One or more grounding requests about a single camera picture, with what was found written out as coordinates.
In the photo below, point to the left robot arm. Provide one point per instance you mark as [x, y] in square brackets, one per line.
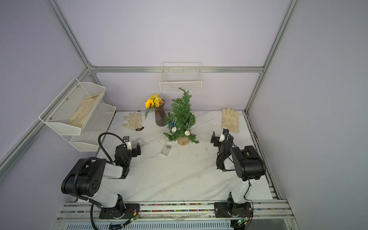
[84, 182]

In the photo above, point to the cream glove right table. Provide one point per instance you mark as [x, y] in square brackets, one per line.
[230, 120]

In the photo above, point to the cream glove table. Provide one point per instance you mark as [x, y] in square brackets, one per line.
[230, 120]
[133, 121]

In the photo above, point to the white mesh shelf bin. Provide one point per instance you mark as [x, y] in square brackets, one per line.
[57, 114]
[97, 124]

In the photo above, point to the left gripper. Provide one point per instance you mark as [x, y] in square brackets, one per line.
[134, 150]

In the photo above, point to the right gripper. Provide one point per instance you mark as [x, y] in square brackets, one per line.
[218, 140]

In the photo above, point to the clear battery box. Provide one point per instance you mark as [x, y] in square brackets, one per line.
[166, 150]

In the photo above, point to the cream glove left table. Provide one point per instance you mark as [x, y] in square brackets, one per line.
[133, 121]

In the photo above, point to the white wire wall basket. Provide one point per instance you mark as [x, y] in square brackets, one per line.
[185, 75]

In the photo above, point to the white mesh upper shelf bin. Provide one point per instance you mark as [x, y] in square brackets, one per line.
[57, 114]

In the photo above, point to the cream glove in bin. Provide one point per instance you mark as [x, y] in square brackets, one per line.
[81, 114]

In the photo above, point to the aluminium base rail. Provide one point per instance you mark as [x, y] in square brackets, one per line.
[180, 211]

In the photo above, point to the white mesh lower shelf bin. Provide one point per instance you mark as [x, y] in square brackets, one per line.
[97, 124]

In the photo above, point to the small green christmas tree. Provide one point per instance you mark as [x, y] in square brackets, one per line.
[181, 114]

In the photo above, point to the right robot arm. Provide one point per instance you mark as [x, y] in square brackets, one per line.
[249, 168]

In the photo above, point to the yellow flowers in vase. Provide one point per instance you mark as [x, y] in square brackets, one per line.
[156, 104]

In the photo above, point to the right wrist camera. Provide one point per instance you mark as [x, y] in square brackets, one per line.
[224, 135]

